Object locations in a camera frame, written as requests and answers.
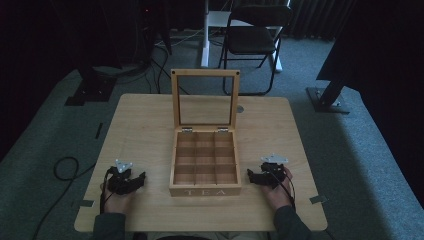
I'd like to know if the person's left hand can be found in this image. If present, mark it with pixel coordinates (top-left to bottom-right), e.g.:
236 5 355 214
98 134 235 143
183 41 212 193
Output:
100 181 135 215

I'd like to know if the person's right hand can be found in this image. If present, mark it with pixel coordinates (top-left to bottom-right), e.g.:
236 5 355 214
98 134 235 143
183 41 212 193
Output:
260 165 295 212

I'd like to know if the bundle of dark cables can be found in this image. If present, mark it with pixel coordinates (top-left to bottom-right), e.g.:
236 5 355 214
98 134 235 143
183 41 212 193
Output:
145 29 192 96

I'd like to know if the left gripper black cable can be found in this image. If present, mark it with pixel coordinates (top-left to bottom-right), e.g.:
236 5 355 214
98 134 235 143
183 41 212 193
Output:
98 167 114 215

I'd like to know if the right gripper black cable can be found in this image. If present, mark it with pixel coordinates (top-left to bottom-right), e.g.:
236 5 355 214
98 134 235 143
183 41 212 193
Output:
270 169 297 213

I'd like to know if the wooden tea box with lid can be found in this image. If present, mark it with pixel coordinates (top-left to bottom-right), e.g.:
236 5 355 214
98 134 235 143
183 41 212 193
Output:
168 68 243 198

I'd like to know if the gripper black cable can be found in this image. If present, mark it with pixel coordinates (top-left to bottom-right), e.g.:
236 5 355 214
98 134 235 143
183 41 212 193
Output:
98 167 114 215
270 169 297 213

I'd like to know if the white desk frame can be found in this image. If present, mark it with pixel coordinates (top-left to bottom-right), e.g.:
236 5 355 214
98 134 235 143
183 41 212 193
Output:
199 0 292 73

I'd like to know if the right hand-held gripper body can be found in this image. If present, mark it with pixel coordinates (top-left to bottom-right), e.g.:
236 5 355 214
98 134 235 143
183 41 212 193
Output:
259 152 290 190

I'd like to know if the black cable on floor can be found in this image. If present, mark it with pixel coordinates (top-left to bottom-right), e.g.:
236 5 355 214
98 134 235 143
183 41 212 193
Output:
31 156 98 240

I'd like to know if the black stand base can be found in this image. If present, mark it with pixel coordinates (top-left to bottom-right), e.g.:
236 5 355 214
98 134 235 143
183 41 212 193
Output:
64 65 118 107

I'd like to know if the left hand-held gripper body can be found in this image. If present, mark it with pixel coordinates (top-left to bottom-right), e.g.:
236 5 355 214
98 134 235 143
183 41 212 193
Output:
105 158 135 196

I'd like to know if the black folding chair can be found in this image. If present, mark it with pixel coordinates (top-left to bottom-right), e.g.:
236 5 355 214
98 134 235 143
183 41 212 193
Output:
218 4 294 97

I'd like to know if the black stand with metal base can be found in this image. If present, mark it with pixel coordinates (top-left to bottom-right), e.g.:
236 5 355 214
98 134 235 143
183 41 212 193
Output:
306 77 351 115

